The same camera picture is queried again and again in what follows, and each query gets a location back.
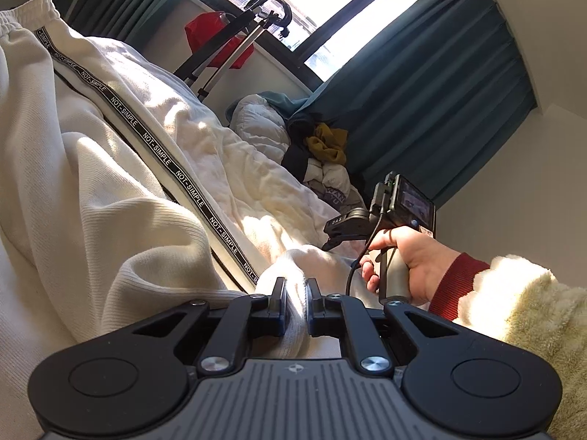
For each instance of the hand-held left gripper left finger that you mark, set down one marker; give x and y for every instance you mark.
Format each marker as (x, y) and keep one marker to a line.
(279, 305)

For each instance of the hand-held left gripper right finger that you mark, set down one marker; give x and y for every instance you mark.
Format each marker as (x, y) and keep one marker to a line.
(314, 305)

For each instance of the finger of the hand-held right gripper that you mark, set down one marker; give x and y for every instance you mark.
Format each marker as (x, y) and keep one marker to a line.
(341, 240)

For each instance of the cream pants with black stripe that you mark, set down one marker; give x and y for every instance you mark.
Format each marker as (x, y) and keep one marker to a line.
(101, 183)

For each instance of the teal curtain beside clothes pile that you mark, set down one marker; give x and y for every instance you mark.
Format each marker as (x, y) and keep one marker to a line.
(435, 91)

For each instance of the person's right hand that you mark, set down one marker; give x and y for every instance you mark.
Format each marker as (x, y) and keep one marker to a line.
(424, 261)

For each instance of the white garment with purple print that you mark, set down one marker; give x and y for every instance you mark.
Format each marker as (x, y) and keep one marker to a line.
(334, 183)

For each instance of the pink and blue bed blanket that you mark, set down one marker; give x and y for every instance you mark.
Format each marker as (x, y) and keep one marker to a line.
(284, 201)

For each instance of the black garment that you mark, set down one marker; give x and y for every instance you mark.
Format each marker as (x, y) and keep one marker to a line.
(296, 158)

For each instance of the mustard garment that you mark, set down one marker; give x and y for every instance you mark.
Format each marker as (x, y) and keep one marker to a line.
(328, 142)

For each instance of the white duvet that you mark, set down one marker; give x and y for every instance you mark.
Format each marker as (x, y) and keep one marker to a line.
(257, 121)

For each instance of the teal cloth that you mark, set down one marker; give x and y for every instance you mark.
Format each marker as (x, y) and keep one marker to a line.
(282, 101)

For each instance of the dark framed window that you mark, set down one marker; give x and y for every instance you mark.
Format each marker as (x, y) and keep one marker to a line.
(321, 4)

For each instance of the folded metal tripod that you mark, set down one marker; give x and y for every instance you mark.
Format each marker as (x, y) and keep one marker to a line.
(238, 41)

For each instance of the red bag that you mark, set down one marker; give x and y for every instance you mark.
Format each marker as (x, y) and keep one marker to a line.
(206, 30)

